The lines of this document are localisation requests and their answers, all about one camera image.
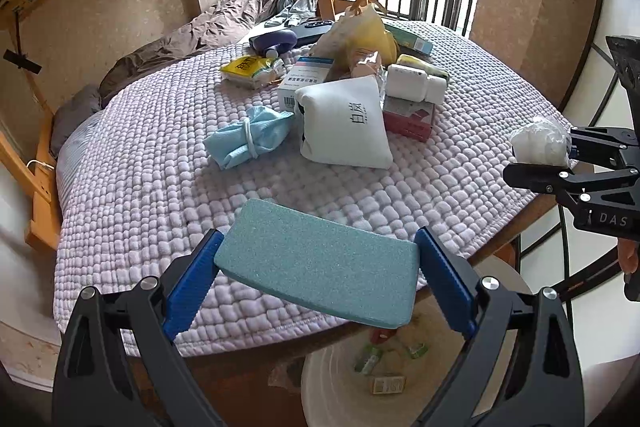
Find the white tissue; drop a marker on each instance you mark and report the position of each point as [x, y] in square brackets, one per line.
[540, 142]

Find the white medicine box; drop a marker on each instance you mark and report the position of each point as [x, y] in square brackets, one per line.
[300, 91]

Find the yellow plastic bag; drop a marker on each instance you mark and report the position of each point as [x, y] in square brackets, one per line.
[365, 32]

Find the grey jacket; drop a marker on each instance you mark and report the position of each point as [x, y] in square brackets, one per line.
[302, 4]

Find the small tan box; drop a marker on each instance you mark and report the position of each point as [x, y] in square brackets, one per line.
[389, 384]

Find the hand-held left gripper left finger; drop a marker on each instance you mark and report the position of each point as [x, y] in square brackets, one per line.
[192, 282]

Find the grey striped pillow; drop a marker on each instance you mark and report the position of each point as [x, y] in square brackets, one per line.
[70, 167]

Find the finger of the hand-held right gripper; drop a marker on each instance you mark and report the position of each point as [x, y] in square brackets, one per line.
[600, 144]
[535, 177]

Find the teal cardboard box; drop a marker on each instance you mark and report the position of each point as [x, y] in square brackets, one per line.
[407, 38]

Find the white hanger hook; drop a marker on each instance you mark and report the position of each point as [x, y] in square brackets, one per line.
[40, 164]

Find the pink cardboard box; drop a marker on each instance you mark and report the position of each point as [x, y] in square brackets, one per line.
[407, 119]

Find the yellow green packet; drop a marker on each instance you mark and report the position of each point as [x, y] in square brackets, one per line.
[417, 63]

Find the brown snack in clear wrapper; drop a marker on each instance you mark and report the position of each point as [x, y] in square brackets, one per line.
[365, 63]

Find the dark grey pillow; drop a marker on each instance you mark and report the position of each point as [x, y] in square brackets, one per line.
[75, 112]

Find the brown duvet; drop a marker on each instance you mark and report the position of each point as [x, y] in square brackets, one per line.
[200, 32]

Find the white power adapter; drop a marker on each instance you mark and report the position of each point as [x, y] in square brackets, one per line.
[405, 82]

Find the yellow snack packet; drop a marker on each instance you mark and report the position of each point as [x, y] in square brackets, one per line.
[245, 69]

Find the white plastic bucket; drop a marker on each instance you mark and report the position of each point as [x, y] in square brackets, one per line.
[340, 387]

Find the lavender quilted blanket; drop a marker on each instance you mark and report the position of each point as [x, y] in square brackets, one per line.
[150, 187]

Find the blue face mask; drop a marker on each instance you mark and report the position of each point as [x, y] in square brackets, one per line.
[240, 142]

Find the clear plastic bag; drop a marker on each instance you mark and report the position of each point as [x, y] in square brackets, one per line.
[285, 377]

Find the white cloth pouch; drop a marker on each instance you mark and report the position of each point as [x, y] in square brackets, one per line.
[345, 127]

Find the person's right hand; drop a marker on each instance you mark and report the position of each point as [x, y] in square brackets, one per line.
[629, 257]

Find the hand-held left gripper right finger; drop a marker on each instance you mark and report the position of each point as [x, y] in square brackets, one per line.
[450, 287]

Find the teal foam block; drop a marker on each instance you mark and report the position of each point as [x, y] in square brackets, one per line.
[320, 262]

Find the white blue striped box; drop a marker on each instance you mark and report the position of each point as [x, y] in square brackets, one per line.
[312, 67]

